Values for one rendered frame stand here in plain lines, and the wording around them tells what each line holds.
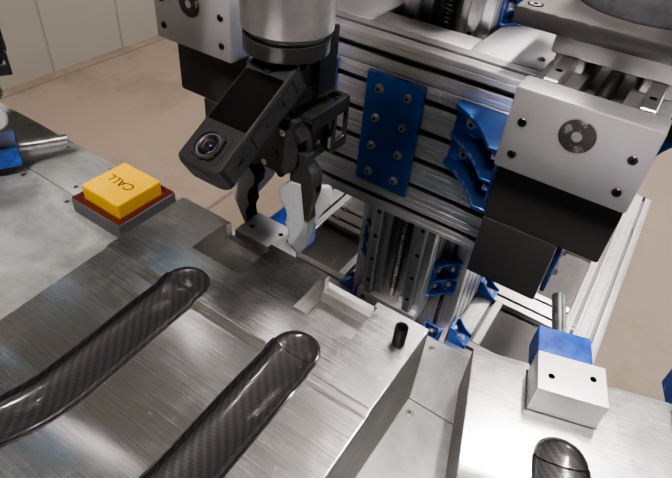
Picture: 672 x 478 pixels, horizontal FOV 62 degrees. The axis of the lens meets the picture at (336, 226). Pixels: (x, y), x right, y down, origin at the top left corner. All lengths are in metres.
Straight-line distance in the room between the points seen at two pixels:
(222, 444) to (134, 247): 0.19
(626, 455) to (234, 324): 0.29
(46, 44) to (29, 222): 2.30
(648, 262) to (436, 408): 1.71
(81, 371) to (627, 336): 1.62
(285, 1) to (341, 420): 0.29
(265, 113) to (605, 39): 0.35
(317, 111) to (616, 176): 0.28
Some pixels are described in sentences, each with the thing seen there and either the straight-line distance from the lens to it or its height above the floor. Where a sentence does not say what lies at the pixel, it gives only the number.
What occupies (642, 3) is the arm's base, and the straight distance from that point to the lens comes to 0.65.
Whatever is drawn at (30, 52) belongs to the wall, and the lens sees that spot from 2.93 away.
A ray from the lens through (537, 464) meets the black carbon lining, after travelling 0.44.
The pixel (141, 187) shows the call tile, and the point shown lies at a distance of 0.65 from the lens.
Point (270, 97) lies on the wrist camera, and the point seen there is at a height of 1.01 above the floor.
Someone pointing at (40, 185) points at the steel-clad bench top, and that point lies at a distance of 0.75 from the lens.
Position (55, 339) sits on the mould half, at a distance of 0.45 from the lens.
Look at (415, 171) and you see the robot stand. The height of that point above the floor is 0.77.
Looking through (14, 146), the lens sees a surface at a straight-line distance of 0.76.
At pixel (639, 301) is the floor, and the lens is 1.99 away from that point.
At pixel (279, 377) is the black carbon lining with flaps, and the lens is 0.40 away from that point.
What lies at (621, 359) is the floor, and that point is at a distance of 1.78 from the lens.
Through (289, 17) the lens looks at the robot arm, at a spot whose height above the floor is 1.07.
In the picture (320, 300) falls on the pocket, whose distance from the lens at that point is 0.48.
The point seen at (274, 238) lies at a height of 0.85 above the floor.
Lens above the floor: 1.21
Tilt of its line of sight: 40 degrees down
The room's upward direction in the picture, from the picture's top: 6 degrees clockwise
